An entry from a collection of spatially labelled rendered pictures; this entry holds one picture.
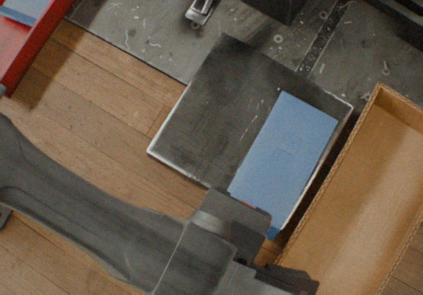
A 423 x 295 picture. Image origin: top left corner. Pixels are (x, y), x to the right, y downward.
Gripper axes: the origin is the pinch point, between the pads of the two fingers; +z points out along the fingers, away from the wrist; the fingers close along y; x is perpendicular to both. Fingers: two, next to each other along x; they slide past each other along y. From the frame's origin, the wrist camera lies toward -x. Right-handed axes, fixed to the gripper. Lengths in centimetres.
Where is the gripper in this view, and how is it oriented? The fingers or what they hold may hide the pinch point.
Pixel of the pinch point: (239, 219)
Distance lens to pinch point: 95.8
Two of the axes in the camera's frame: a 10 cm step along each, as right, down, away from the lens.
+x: -8.8, -4.7, 1.3
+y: 4.1, -8.6, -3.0
